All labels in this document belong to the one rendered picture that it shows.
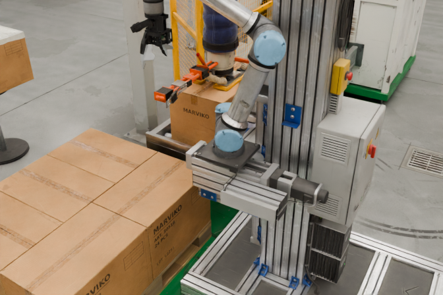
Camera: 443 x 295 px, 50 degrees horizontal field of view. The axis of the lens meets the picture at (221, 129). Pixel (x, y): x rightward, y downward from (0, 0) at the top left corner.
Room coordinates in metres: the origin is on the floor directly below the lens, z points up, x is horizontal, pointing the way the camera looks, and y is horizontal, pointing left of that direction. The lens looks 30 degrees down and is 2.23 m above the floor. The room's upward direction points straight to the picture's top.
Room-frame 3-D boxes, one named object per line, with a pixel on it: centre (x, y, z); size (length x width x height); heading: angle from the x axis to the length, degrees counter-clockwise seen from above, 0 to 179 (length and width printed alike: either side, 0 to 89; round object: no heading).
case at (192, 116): (2.84, 0.01, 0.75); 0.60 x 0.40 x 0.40; 149
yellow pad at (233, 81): (2.81, -0.08, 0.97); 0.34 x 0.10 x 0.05; 150
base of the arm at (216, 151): (1.85, -0.03, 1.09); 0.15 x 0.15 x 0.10
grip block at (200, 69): (2.64, 0.13, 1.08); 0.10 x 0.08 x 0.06; 60
